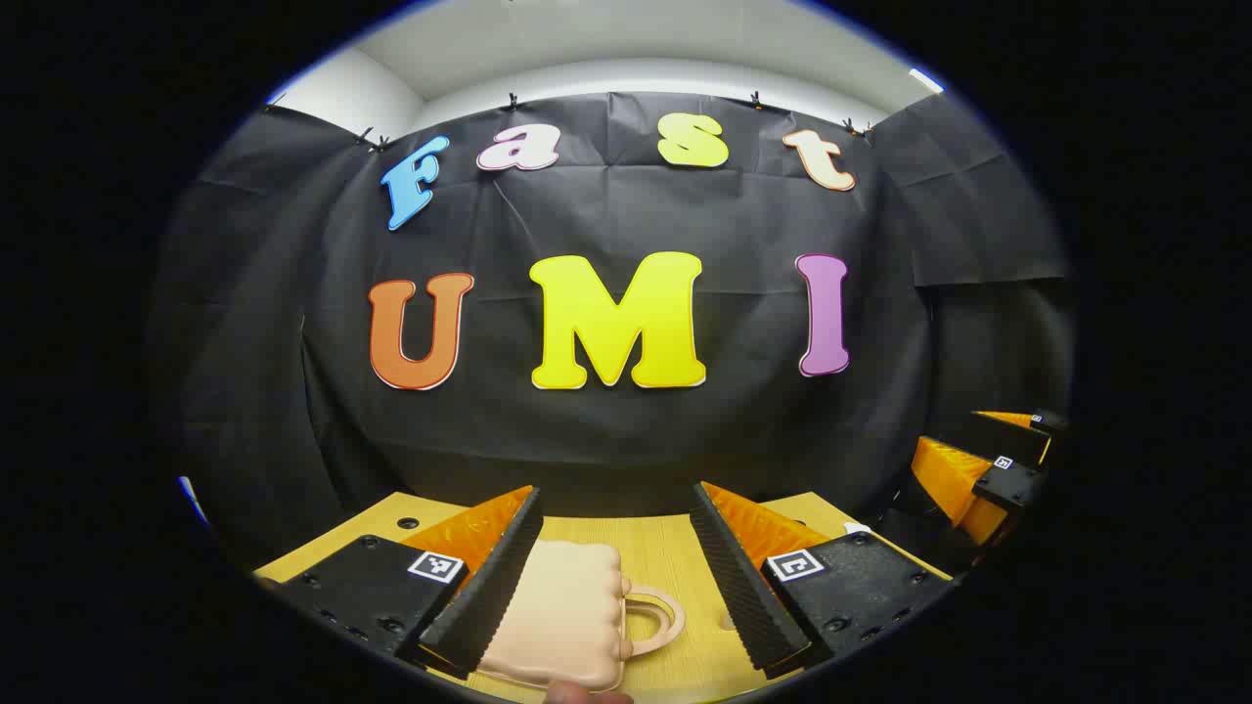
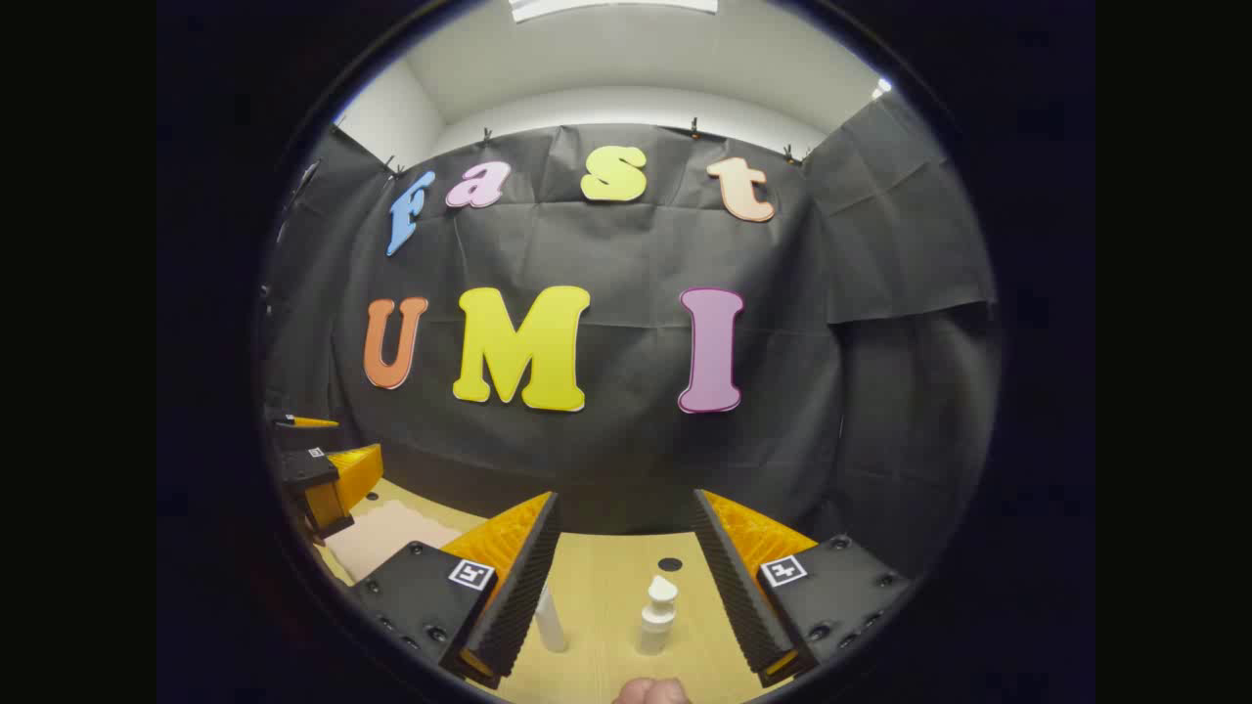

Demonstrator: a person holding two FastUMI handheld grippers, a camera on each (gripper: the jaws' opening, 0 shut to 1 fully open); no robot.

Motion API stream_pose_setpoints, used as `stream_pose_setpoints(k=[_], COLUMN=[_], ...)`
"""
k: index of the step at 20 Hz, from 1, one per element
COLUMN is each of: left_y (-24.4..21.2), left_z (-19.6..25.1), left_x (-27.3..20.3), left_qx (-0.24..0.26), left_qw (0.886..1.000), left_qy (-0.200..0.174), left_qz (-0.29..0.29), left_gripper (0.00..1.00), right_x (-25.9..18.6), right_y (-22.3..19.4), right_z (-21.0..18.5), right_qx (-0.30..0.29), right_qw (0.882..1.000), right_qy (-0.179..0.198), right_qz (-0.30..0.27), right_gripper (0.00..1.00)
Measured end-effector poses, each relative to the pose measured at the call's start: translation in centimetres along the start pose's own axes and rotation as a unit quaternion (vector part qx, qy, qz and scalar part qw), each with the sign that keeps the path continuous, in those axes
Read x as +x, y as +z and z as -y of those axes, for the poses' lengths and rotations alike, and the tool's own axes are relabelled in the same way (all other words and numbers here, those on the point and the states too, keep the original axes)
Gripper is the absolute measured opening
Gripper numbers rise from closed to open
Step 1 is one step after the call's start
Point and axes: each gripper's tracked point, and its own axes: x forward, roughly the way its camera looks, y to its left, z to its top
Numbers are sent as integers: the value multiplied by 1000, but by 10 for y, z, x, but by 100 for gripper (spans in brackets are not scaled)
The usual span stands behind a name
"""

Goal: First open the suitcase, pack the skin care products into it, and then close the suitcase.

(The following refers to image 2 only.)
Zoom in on white squeeze tube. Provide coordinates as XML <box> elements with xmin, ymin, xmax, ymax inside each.
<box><xmin>533</xmin><ymin>584</ymin><xmax>569</xmax><ymax>654</ymax></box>

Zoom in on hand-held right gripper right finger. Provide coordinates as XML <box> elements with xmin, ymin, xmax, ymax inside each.
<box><xmin>693</xmin><ymin>489</ymin><xmax>915</xmax><ymax>690</ymax></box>

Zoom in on pink suitcase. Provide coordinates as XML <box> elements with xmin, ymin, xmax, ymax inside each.
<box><xmin>323</xmin><ymin>499</ymin><xmax>461</xmax><ymax>585</ymax></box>

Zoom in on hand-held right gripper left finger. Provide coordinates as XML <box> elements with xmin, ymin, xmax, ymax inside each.
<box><xmin>350</xmin><ymin>491</ymin><xmax>563</xmax><ymax>690</ymax></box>

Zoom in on white pump bottle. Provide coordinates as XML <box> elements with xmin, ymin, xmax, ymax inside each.
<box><xmin>637</xmin><ymin>575</ymin><xmax>680</xmax><ymax>657</ymax></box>

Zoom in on black backdrop cloth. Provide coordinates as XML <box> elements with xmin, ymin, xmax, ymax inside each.
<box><xmin>259</xmin><ymin>93</ymin><xmax>1004</xmax><ymax>578</ymax></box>

